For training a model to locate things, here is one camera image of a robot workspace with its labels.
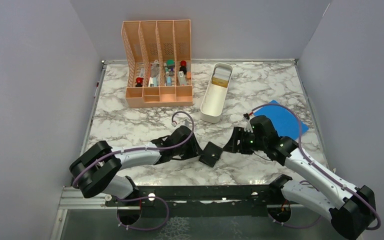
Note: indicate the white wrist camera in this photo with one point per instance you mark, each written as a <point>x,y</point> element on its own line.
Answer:
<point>248,128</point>
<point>187,124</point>

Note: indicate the black leather card holder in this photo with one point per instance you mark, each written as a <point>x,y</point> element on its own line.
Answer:
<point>211,154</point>

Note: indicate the stack of cards in tray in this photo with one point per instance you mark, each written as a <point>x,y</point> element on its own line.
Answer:
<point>221,77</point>

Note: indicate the white oblong plastic tray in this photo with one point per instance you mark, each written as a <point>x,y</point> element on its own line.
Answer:
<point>214,98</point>

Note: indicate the green cap bottle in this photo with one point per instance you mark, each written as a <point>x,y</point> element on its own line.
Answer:
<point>169,67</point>

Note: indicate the red cap bottle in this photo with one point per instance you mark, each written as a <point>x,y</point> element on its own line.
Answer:
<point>183,67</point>
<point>139,82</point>

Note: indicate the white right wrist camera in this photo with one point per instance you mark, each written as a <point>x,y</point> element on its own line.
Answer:
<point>248,128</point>

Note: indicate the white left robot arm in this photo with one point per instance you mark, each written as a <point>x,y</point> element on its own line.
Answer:
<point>95,171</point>

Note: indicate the black metal base rail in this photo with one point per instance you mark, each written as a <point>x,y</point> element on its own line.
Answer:
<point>199,201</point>

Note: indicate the red cap bottle left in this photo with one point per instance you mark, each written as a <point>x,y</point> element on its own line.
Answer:
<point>139,82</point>

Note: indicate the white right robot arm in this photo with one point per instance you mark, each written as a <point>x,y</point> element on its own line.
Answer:
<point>349,208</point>

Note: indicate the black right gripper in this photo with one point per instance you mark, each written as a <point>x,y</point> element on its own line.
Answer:
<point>232,145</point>

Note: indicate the orange plastic file organizer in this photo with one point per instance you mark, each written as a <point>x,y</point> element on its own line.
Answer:
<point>148,44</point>

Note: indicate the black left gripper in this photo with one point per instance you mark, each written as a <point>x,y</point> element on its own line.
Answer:
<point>195,149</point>

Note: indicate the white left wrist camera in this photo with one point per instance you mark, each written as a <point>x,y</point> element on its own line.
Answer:
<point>187,124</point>

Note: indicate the red cap bottle right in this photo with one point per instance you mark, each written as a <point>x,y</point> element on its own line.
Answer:
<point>183,67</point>

